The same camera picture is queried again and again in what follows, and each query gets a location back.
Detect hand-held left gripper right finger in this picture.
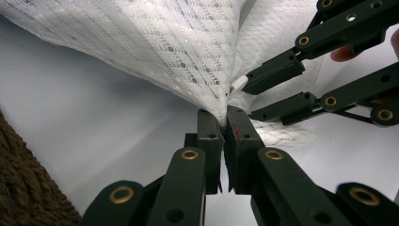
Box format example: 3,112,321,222
224,105,266,194

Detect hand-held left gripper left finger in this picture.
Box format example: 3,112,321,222
184,108,225,195

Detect white mesh laundry bag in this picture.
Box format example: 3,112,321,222
0,0,324,150

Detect brown woven basket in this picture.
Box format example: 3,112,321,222
0,109,83,226

